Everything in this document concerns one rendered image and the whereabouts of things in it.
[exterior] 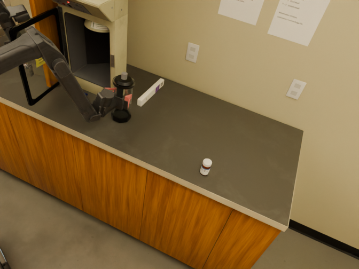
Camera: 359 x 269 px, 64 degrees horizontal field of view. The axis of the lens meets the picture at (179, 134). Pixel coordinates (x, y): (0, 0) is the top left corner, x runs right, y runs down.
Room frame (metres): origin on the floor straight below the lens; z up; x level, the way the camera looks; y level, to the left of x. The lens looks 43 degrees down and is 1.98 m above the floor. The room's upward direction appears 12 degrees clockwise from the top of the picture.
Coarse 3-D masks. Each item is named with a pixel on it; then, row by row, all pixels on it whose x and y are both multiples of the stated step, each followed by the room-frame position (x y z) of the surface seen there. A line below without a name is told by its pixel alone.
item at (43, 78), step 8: (40, 24) 1.19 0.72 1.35; (48, 24) 1.24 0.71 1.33; (56, 24) 1.29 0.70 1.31; (24, 32) 1.09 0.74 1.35; (48, 32) 1.23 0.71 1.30; (56, 32) 1.28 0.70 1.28; (56, 40) 1.27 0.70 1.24; (24, 64) 1.05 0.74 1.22; (32, 64) 1.09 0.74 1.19; (40, 64) 1.14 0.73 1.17; (40, 72) 1.13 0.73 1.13; (48, 72) 1.18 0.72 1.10; (32, 80) 1.07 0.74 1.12; (40, 80) 1.12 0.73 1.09; (48, 80) 1.17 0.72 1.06; (56, 80) 1.23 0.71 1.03; (24, 88) 1.02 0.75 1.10; (32, 88) 1.06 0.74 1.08; (40, 88) 1.11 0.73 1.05; (48, 88) 1.16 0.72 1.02; (32, 96) 1.05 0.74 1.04
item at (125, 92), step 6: (132, 78) 1.19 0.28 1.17; (132, 84) 1.14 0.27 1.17; (114, 90) 1.12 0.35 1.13; (120, 90) 1.10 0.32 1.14; (126, 90) 1.11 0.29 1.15; (120, 96) 1.10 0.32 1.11; (114, 108) 1.10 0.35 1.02; (114, 114) 1.10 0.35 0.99; (120, 114) 1.10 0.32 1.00; (126, 114) 1.11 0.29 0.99
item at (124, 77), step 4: (124, 72) 1.16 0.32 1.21; (116, 76) 1.15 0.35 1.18; (120, 76) 1.16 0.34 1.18; (124, 76) 1.14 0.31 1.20; (128, 76) 1.18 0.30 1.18; (116, 80) 1.12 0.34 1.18; (120, 80) 1.13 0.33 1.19; (124, 80) 1.13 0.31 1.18; (128, 80) 1.14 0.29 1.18; (132, 80) 1.16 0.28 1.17; (120, 84) 1.11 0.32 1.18; (124, 84) 1.11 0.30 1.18; (128, 84) 1.12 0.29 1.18
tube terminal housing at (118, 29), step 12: (120, 0) 1.29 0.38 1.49; (72, 12) 1.31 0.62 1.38; (120, 12) 1.29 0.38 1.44; (108, 24) 1.26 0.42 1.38; (120, 24) 1.29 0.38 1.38; (120, 36) 1.29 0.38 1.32; (120, 48) 1.30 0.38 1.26; (120, 60) 1.30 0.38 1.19; (120, 72) 1.30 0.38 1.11; (84, 84) 1.30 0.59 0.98
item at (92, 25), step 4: (88, 20) 1.33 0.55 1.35; (84, 24) 1.34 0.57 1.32; (88, 24) 1.32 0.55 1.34; (92, 24) 1.31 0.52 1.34; (96, 24) 1.31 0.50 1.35; (100, 24) 1.31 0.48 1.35; (88, 28) 1.31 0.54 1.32; (92, 28) 1.30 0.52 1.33; (96, 28) 1.30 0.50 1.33; (100, 28) 1.30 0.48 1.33; (104, 28) 1.31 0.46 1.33; (100, 32) 1.30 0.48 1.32; (104, 32) 1.30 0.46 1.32; (108, 32) 1.32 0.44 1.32
